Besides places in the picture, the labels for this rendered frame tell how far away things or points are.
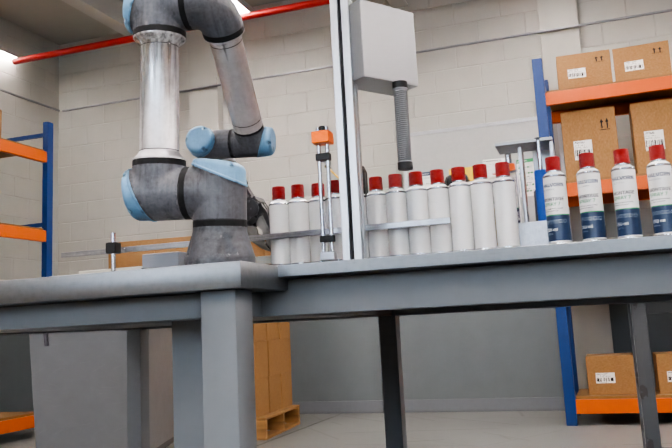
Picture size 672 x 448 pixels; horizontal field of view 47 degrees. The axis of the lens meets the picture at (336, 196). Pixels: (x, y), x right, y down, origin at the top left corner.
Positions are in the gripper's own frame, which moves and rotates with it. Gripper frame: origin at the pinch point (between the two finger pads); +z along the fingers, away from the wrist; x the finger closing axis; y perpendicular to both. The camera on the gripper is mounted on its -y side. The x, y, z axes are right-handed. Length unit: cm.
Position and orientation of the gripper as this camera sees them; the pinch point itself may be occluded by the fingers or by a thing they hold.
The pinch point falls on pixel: (268, 246)
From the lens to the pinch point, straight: 200.2
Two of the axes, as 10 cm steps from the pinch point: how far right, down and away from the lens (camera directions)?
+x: -8.0, 5.8, 1.8
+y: 3.1, 1.3, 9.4
